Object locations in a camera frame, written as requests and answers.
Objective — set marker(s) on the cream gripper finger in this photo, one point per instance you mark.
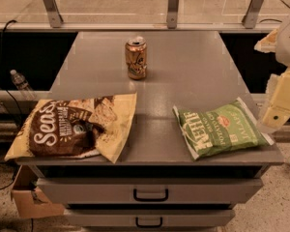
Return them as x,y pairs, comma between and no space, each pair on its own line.
268,43
275,111

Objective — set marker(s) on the orange soda can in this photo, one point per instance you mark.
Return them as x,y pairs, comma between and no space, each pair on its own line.
136,57

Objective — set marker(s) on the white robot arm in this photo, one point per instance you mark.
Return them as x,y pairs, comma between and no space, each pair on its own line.
282,53

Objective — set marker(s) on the green kettle chip bag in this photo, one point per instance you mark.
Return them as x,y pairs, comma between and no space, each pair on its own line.
231,127

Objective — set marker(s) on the brown multigrain chip bag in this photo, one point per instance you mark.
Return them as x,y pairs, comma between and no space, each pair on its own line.
76,129

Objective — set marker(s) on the upper grey drawer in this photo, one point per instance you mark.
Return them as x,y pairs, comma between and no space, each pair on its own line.
148,190

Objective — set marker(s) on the grey drawer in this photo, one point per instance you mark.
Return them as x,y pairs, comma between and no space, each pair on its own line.
146,219
148,190

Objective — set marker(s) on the lower grey drawer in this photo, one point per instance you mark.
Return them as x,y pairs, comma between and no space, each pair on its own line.
146,219

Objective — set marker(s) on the clear plastic water bottle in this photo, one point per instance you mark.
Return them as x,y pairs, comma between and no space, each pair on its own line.
22,85

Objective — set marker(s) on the cardboard box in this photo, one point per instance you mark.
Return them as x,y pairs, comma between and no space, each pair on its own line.
30,201

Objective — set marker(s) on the right metal railing bracket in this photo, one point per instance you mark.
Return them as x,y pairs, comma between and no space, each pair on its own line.
250,18

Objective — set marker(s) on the metal railing bracket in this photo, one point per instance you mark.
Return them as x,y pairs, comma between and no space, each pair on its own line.
172,14
250,18
54,17

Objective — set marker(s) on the middle metal railing bracket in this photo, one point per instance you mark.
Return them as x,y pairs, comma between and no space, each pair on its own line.
172,14

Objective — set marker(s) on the left metal railing bracket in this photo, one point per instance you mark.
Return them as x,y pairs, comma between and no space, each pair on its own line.
54,17

